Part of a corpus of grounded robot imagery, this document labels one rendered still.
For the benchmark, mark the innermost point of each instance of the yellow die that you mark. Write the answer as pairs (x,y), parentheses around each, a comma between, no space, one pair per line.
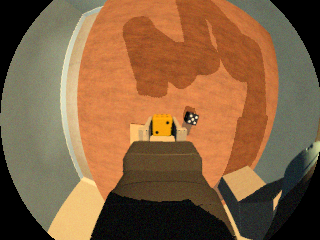
(162,125)

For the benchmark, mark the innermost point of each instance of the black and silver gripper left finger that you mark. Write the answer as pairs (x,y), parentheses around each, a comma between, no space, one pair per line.
(146,132)

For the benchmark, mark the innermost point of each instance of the black die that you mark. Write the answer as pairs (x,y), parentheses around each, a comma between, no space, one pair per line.
(191,118)

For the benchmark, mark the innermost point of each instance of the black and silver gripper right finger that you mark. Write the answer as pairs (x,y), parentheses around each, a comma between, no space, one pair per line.
(178,132)

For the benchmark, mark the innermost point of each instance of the tan square mat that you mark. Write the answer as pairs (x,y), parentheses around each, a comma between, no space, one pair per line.
(134,134)

